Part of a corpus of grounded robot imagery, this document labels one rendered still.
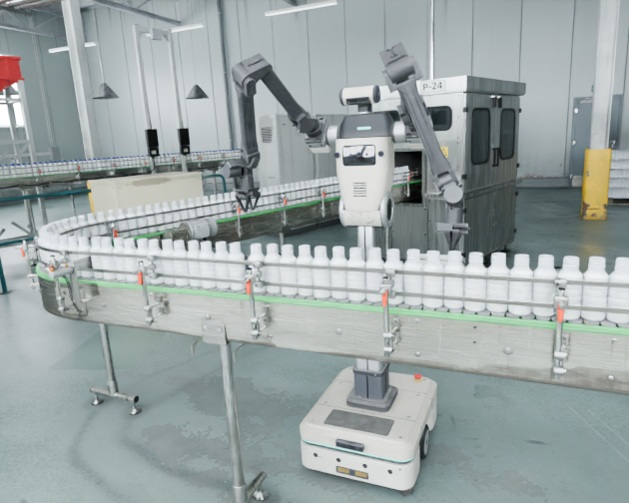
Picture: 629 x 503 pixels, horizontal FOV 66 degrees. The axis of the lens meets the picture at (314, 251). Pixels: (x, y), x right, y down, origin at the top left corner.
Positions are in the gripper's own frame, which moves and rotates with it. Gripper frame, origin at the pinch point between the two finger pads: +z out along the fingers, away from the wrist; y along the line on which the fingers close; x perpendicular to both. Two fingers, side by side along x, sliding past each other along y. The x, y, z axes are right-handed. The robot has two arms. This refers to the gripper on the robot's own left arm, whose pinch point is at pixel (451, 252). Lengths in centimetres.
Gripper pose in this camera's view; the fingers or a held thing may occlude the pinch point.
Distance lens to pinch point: 164.2
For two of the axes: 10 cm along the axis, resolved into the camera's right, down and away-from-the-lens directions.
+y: 9.2, 0.4, -4.0
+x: 3.9, 1.1, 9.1
